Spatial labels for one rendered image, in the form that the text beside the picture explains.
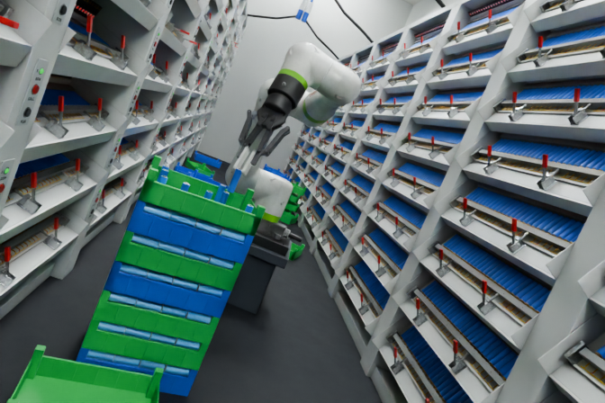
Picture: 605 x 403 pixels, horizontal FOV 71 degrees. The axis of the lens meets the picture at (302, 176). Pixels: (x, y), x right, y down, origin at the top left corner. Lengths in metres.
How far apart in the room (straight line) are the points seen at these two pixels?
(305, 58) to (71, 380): 1.01
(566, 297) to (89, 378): 1.14
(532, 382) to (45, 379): 1.13
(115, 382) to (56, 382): 0.13
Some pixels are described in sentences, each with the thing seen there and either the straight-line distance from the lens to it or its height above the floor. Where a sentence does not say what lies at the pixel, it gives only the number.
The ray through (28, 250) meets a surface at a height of 0.19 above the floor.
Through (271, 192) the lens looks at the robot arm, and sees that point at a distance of 1.81.
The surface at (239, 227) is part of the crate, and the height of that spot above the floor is 0.49.
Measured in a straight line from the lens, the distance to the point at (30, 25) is 0.85.
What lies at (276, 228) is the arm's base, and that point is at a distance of 1.84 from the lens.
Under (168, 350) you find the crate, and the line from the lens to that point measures 1.25.
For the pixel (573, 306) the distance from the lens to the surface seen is 1.14.
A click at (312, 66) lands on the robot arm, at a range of 1.22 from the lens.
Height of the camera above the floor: 0.78
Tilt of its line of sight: 6 degrees down
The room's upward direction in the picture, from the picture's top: 23 degrees clockwise
